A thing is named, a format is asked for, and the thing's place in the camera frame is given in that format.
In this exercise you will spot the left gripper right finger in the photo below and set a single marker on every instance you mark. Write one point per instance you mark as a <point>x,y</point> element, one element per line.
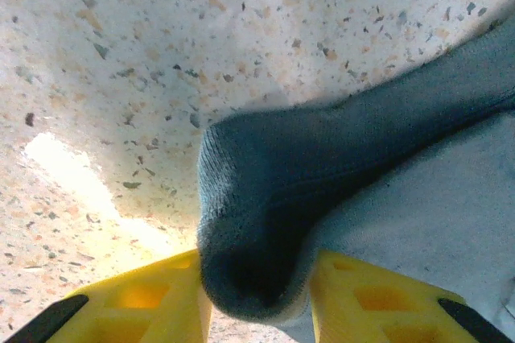
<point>382,302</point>

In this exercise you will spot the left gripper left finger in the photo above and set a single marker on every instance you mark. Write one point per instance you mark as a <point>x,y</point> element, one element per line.
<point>141,307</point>

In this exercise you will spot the grey t-shirt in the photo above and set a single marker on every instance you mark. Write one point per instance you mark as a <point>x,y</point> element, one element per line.
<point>322,166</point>

